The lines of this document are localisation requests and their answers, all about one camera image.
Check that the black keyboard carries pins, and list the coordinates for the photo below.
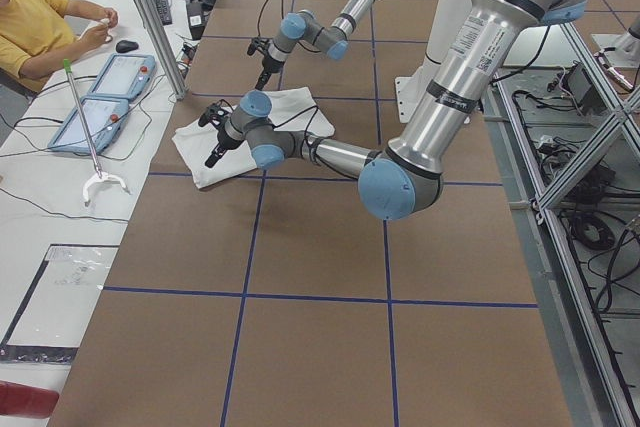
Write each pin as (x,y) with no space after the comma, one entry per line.
(163,8)

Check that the red fire extinguisher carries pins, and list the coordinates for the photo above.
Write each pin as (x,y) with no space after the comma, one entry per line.
(25,401)

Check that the upper blue teach pendant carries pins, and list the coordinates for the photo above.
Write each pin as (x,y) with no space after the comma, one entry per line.
(124,76)

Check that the grey aluminium frame post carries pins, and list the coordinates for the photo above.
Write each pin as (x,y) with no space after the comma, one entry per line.
(159,39)

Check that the person in yellow shirt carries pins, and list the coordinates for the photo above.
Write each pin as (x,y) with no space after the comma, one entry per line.
(38,35)

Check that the white long-sleeve printed shirt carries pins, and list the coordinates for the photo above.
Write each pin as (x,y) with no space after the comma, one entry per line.
(278,122)

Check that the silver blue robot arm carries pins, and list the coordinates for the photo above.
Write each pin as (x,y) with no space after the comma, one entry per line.
(406,175)
(304,26)

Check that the clear plastic document bag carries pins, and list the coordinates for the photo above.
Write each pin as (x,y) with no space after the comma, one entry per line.
(52,317)

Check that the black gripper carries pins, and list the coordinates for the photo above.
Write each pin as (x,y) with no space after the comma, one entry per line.
(223,141)
(268,65)

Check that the black computer mouse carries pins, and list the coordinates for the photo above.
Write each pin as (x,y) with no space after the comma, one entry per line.
(125,46)

